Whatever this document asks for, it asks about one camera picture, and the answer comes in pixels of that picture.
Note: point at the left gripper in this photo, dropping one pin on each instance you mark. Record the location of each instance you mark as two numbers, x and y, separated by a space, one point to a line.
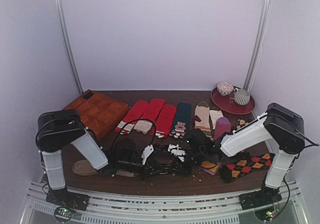
147 174

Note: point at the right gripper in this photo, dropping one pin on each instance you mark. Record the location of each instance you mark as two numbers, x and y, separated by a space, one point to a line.
184 159

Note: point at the black white striped sock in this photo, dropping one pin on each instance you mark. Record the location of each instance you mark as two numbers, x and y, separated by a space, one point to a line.
166 167

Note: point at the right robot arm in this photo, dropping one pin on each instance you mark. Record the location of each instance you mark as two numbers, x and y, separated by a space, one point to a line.
278 123

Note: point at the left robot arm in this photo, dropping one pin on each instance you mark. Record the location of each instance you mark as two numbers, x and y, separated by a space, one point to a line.
59 129

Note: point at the red sock right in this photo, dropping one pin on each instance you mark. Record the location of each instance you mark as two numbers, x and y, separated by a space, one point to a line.
164 121

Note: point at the red sock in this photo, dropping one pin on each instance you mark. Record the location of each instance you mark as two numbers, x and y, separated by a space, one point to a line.
135 112
151 114
164 121

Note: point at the purple yellow sock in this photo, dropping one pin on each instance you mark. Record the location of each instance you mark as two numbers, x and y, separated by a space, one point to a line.
209 167

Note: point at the dark green reindeer sock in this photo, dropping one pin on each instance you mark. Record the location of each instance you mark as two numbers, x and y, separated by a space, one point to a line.
181 120

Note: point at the beige striped sock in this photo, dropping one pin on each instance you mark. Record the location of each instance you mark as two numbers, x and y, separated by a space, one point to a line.
202 117

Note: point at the red sock middle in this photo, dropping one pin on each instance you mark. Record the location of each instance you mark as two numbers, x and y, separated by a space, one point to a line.
151 114

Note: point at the red sock left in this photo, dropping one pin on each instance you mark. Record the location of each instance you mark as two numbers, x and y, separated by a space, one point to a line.
135 112

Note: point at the purple magenta sock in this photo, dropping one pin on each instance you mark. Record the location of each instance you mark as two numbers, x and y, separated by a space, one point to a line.
222 125

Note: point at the cream short sock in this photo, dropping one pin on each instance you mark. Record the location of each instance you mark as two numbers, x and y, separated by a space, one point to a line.
215 114

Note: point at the tan sock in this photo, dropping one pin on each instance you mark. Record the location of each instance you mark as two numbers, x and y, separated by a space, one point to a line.
84 168

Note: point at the black orange argyle sock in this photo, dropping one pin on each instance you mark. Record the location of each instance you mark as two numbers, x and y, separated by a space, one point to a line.
248 164

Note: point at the orange divided organizer tray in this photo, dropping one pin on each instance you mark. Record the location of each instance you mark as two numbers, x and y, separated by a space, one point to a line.
98 112

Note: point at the brown argyle sock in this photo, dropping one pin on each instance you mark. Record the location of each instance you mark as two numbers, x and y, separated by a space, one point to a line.
240 124

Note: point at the dark red plate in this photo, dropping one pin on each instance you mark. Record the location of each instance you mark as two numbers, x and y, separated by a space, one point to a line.
227 103

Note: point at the patterned white bowl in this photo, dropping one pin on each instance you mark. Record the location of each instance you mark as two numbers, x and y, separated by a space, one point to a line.
224 88

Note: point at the striped grey cup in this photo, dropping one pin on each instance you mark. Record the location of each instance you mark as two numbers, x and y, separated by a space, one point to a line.
241 97

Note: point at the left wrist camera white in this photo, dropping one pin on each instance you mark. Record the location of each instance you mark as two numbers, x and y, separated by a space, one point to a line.
146 153

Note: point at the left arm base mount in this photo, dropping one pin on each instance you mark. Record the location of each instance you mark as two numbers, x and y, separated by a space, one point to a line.
68 203

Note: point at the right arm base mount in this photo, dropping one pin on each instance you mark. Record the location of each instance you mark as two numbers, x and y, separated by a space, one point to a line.
265 202

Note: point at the right aluminium frame post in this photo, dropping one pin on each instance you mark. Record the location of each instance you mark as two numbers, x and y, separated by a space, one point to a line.
261 31

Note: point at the aluminium frame post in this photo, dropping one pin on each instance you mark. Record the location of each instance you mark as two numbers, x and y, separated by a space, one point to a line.
67 45
261 31

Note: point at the left aluminium frame post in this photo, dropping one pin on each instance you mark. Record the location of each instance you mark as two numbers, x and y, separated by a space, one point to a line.
67 45

